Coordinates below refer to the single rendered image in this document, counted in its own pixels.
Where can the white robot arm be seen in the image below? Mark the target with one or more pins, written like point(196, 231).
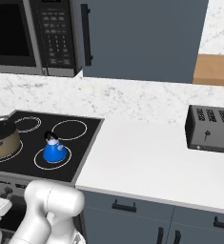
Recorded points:
point(53, 203)

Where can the dark stove knob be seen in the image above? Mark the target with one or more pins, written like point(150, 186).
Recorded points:
point(7, 191)

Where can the grey stove control panel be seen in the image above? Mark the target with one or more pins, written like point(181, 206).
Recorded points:
point(15, 184)

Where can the blue kettle with black lid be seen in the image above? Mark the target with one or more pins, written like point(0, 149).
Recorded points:
point(54, 151)

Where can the tan pot with black inside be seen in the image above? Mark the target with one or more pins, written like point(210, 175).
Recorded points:
point(2, 144)

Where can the black hob with white rings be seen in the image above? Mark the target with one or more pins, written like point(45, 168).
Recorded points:
point(70, 152)

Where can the blue-grey base cupboard door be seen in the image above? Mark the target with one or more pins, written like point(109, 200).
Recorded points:
point(205, 236)
point(123, 228)

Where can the blue-grey drawer front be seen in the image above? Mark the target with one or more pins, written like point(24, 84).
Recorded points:
point(199, 219)
point(148, 205)

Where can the black and grey microwave oven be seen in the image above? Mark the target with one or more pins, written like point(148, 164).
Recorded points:
point(21, 35)

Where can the dark grey toaster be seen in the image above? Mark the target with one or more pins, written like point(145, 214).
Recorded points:
point(208, 130)

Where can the light wooden shelf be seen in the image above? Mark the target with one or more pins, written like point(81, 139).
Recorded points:
point(213, 70)

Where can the blue-grey wall cupboard door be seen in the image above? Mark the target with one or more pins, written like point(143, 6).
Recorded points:
point(142, 38)

